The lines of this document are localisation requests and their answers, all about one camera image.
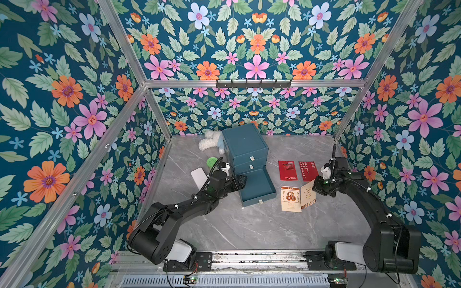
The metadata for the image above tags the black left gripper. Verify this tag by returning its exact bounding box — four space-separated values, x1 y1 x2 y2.
215 174 247 200

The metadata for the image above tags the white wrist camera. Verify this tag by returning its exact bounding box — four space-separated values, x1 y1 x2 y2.
218 162 231 176
321 163 331 180

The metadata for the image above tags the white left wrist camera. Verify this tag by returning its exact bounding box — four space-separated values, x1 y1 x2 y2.
218 162 231 176

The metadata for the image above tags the metal hook rail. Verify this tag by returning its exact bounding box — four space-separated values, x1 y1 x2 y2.
215 79 292 90

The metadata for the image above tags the teal drawer cabinet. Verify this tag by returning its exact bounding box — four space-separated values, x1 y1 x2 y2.
222 123 277 207

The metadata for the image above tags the white rectangular plastic box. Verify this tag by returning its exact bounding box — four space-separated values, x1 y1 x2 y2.
190 168 208 190

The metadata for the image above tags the aluminium horizontal frame bar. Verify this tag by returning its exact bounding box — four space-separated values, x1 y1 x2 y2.
144 79 365 89

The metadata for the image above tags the cream postcard red text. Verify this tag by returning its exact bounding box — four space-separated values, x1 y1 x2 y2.
300 181 316 209

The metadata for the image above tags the aluminium corner frame post right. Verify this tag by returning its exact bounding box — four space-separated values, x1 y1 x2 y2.
333 0 424 144

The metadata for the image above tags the aluminium corner frame post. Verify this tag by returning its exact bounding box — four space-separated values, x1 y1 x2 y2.
333 0 424 144
98 0 172 143

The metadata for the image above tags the green lidded air freshener can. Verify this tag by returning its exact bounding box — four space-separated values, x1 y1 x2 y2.
206 157 218 169

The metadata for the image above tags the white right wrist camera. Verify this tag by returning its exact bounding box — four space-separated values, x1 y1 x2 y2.
321 163 331 180

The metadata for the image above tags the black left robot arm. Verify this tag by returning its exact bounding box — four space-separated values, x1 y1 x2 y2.
127 157 247 269

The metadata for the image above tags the cream postcard orange print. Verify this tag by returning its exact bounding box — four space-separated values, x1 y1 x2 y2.
281 186 301 212

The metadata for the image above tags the aluminium corner frame post left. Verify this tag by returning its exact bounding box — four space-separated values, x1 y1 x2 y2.
98 0 172 143

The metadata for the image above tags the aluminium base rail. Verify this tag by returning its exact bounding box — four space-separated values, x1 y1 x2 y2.
105 250 416 288

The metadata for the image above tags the white plush toy blue hoodie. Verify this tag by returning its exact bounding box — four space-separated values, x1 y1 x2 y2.
198 130 225 155

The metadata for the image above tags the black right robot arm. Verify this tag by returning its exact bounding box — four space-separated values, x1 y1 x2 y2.
307 148 421 274

